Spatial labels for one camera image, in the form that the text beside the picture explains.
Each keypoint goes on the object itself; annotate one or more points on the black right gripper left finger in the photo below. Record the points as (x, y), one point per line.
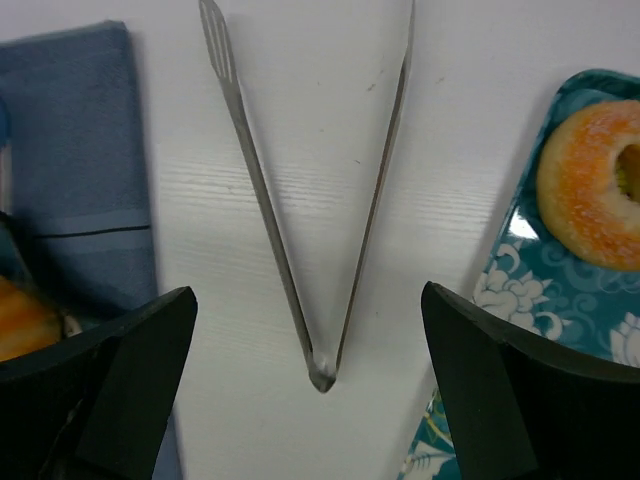
(96, 406)

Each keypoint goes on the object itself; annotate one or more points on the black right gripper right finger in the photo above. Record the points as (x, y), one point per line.
(520, 406)

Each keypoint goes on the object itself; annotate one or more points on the orange striped croissant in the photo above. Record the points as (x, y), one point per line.
(27, 323)

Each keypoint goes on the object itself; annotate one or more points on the stainless steel tongs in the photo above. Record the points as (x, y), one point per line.
(222, 59)

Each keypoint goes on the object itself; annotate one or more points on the teal floral tray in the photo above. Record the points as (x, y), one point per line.
(532, 281)

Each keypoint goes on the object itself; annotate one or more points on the blue star-shaped dish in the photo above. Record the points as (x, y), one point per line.
(15, 269)

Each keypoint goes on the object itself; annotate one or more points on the blue beige striped placemat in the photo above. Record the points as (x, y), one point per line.
(78, 194)

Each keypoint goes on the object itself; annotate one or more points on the orange sugared donut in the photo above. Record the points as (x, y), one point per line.
(578, 196)

